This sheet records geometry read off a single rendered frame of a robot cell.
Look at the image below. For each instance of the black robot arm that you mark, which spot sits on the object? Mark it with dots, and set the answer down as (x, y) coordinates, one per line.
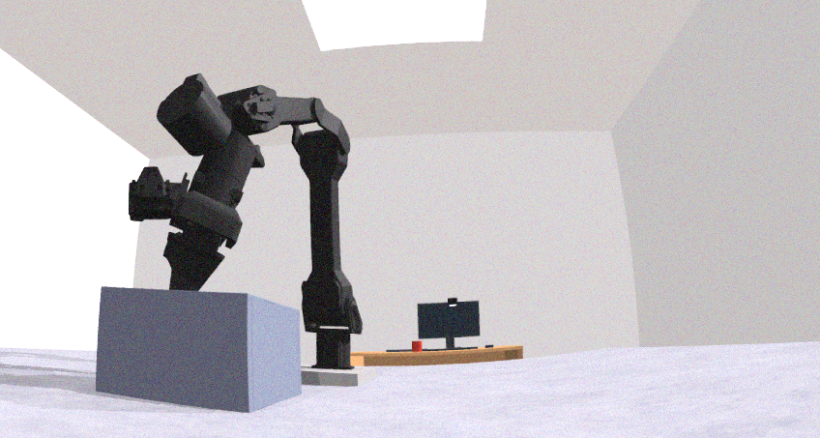
(218, 128)

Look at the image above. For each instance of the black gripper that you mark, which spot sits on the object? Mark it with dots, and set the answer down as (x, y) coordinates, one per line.
(208, 218)

